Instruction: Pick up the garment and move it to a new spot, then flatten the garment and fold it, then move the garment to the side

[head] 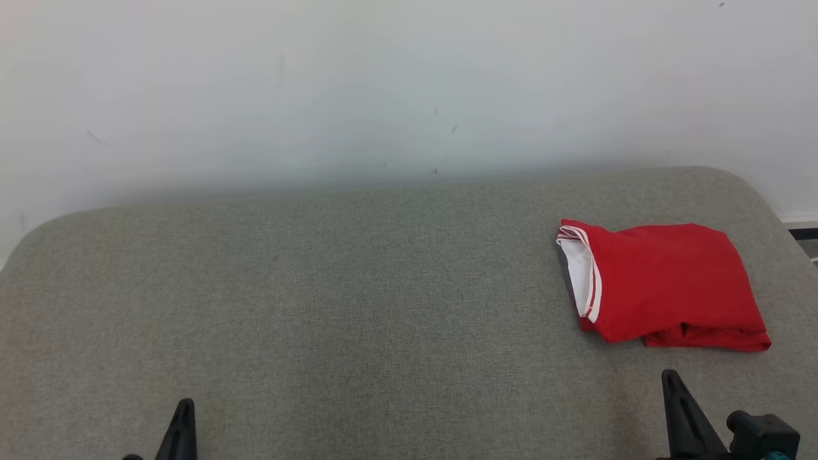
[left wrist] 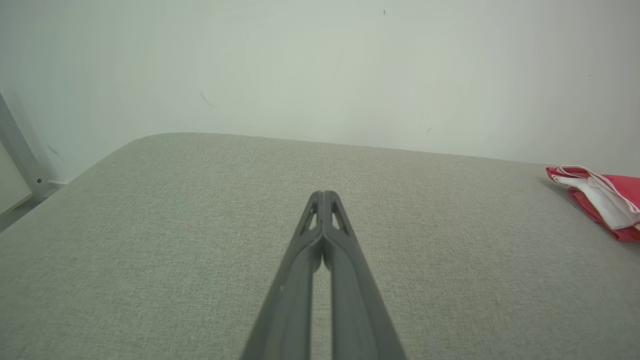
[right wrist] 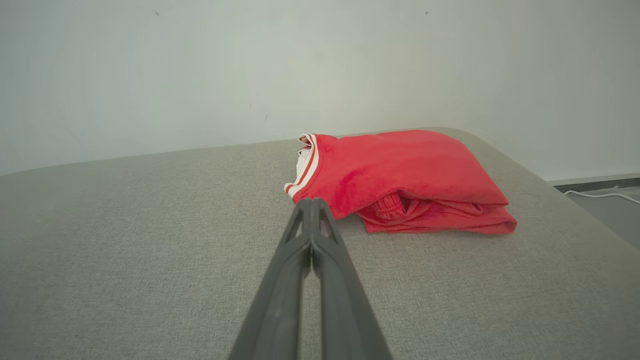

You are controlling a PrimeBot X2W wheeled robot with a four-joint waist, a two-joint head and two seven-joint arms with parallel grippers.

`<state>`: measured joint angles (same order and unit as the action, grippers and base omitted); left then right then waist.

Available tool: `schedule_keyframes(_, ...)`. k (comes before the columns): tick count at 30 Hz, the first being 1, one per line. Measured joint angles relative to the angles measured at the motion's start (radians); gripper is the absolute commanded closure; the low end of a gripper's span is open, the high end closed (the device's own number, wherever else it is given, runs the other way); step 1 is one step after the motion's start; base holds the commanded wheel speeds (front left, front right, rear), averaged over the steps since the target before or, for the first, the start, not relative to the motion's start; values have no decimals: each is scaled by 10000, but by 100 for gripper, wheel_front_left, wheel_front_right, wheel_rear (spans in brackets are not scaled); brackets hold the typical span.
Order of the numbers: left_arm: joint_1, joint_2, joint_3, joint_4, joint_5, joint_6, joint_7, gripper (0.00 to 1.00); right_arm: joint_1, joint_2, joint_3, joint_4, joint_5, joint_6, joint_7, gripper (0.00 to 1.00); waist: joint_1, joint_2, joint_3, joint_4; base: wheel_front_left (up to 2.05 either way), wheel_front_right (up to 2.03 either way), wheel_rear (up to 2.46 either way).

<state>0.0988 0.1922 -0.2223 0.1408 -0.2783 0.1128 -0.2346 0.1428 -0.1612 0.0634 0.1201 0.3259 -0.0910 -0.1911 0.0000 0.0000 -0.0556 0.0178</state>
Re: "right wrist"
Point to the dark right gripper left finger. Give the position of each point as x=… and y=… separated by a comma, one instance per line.
x=280, y=300

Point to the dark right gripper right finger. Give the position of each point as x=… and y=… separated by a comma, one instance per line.
x=345, y=300

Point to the red jersey with white trim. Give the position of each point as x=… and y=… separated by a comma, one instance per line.
x=400, y=170

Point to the white wall baseboard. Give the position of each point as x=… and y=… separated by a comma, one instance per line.
x=595, y=181

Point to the red shorts with white stripe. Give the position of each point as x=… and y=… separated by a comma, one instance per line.
x=450, y=220

